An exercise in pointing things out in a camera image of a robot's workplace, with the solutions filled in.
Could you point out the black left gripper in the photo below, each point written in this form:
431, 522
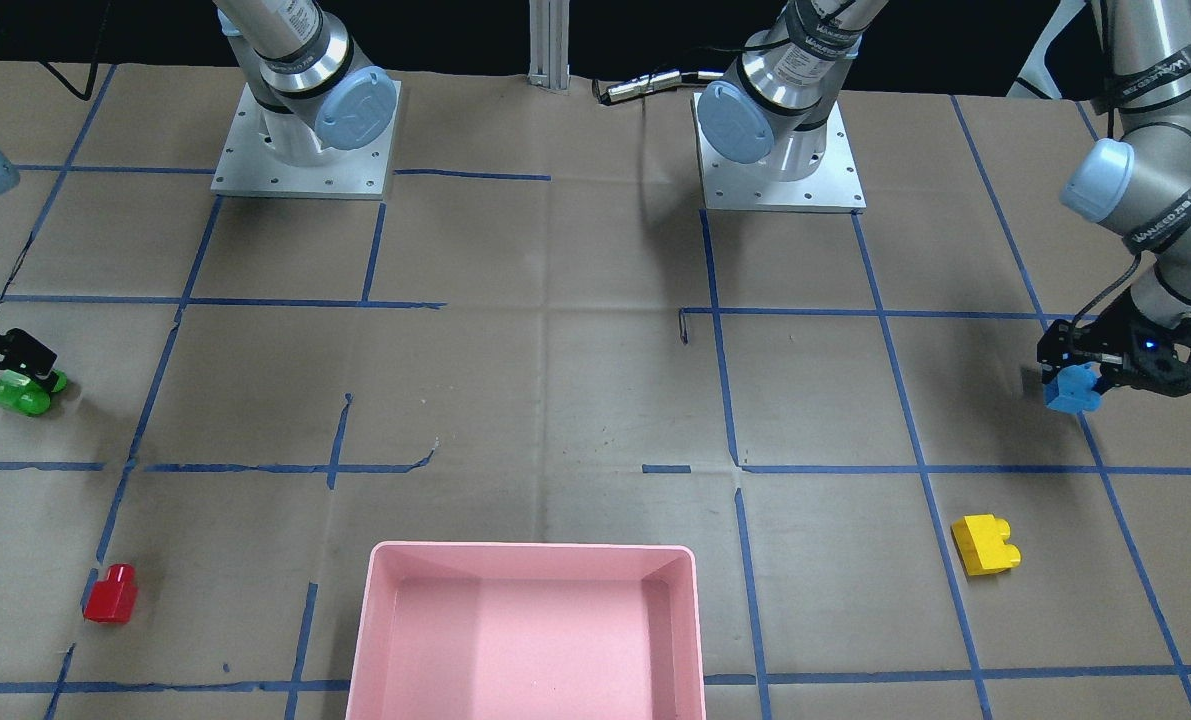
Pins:
1115, 331

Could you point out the blue toy block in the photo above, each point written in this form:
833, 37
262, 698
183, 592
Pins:
1073, 390

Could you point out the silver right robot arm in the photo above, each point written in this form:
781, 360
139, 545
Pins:
315, 121

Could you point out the yellow toy block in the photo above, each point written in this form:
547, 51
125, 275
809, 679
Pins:
984, 545

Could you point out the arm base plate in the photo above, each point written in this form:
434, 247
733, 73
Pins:
268, 155
813, 172

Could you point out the red toy block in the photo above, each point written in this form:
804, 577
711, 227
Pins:
112, 599

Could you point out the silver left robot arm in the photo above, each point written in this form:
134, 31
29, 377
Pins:
1136, 183

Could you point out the aluminium frame post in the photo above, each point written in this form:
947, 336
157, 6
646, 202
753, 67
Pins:
548, 45

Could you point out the metal cable connector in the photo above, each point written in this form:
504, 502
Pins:
651, 84

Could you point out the green toy block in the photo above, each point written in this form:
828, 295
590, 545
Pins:
22, 395

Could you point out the pink plastic box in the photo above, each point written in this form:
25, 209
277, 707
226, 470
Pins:
486, 630

